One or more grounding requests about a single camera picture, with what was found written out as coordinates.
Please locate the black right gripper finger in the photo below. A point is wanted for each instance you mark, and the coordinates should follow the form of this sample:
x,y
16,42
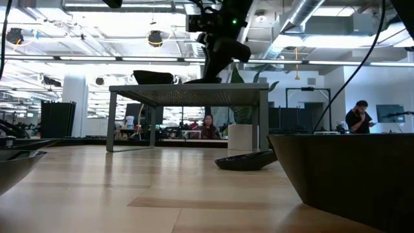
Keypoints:
x,y
210,64
223,63

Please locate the large black shaped plate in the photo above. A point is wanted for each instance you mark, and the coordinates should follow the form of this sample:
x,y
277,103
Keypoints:
x,y
349,174

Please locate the black background robot arm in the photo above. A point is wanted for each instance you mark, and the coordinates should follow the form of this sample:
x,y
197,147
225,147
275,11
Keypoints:
x,y
13,129

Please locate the grey metal shelf riser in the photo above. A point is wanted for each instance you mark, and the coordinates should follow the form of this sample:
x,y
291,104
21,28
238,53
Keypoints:
x,y
194,86

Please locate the round ceiling detector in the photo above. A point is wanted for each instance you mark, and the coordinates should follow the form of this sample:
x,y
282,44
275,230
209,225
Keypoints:
x,y
260,18

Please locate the green leafy plant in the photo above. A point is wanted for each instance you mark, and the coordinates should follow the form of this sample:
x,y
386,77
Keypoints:
x,y
242,115

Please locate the seated person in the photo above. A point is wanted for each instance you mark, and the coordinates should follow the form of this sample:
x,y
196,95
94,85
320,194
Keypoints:
x,y
208,127

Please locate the white cylindrical planter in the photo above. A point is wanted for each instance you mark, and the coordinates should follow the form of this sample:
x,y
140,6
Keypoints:
x,y
240,137

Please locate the white jar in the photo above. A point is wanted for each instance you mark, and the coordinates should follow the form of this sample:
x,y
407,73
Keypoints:
x,y
129,122

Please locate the small black ceiling device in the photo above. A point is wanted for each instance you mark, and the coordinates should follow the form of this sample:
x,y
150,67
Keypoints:
x,y
99,81

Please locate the white low table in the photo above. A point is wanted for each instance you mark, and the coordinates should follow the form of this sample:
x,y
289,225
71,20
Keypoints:
x,y
326,132

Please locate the long ceiling light bar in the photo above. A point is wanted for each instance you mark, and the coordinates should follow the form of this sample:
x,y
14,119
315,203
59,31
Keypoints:
x,y
87,58

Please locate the standing person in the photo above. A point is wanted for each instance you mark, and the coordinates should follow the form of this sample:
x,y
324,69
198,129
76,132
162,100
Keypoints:
x,y
357,121

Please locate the white column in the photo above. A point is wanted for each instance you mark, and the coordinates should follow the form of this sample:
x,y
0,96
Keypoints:
x,y
74,106

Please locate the black cabinet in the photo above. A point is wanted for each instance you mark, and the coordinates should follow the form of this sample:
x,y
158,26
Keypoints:
x,y
58,119

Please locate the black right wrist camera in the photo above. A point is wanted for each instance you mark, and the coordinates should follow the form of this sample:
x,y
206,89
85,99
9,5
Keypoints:
x,y
195,23

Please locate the silver round ventilation duct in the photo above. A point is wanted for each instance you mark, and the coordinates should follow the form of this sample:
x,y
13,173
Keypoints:
x,y
304,13

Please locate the black rectangular frame stand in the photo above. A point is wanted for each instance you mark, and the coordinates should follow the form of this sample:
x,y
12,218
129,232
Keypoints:
x,y
307,89

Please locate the grey square wall box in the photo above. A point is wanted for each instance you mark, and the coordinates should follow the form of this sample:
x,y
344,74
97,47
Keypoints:
x,y
311,81

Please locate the black table frame rail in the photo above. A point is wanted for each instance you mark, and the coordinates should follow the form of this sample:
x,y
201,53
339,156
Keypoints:
x,y
181,144

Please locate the wall monitor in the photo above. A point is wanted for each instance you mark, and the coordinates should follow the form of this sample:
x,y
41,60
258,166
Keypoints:
x,y
389,113

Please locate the grey table corner post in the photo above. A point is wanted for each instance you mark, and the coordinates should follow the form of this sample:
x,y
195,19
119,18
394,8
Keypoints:
x,y
6,139

